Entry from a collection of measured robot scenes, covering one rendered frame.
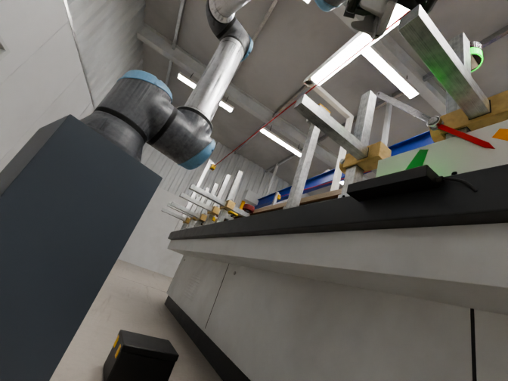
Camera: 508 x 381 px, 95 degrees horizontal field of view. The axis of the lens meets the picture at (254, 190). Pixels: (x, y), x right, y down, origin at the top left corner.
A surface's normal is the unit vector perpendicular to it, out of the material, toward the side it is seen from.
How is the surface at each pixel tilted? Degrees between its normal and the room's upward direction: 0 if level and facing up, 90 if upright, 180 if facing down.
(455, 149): 90
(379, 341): 90
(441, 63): 180
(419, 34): 180
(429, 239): 90
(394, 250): 90
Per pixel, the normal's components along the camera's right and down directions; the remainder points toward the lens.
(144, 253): 0.45, -0.22
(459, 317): -0.81, -0.47
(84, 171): 0.80, 0.04
